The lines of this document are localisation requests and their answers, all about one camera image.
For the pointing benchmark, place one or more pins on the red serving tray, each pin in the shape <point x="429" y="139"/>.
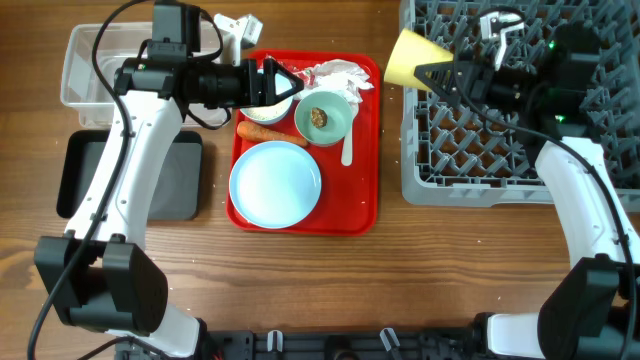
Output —
<point x="348" y="201"/>

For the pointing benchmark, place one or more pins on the light blue plate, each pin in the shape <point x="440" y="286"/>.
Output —
<point x="275" y="185"/>

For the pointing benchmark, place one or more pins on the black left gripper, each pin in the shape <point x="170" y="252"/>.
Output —
<point x="254" y="72"/>

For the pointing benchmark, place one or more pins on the white plastic spoon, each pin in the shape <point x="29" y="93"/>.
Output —
<point x="347" y="149"/>

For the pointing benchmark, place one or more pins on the grey dishwasher rack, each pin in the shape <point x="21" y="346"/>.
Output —
<point x="450" y="158"/>

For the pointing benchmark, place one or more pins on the light blue rice bowl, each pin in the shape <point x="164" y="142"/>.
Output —
<point x="269" y="115"/>

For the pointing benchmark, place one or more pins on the yellow cup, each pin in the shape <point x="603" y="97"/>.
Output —
<point x="410" y="51"/>

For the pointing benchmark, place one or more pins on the green bowl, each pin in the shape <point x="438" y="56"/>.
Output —
<point x="339" y="118"/>

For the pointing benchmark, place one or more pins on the white napkin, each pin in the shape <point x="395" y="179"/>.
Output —
<point x="339" y="76"/>

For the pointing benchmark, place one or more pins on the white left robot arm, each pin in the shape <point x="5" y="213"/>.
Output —
<point x="96" y="273"/>

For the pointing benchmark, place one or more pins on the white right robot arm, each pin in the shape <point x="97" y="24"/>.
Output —
<point x="594" y="311"/>

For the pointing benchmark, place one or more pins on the red snack wrapper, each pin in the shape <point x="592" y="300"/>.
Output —
<point x="305" y="73"/>

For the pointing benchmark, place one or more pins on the clear plastic bin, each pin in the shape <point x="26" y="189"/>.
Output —
<point x="82" y="90"/>

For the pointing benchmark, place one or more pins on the brown mushroom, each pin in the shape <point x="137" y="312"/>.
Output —
<point x="319" y="118"/>

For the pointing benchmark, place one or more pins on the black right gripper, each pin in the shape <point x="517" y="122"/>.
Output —
<point x="436" y="71"/>

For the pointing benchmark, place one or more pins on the orange carrot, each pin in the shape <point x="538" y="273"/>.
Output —
<point x="251" y="131"/>

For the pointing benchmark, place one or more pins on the black plastic tray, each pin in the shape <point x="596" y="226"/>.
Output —
<point x="176" y="193"/>

